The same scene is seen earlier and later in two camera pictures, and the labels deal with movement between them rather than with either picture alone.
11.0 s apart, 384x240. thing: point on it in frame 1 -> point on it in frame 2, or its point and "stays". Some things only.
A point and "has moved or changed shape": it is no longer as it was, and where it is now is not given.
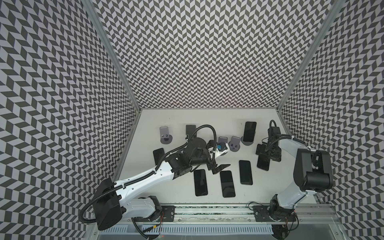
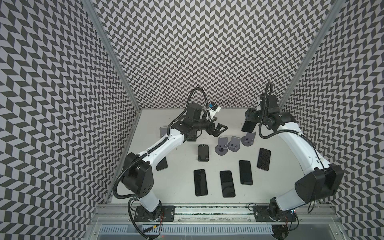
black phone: (263, 162) stays
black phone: (227, 185) stays
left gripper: (214, 165) -> (217, 132)
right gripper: (268, 152) -> (250, 119)
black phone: (245, 172) stays
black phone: (200, 183) stays
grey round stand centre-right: (234, 143) stays
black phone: (249, 132) has moved or changed shape
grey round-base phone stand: (165, 137) stays
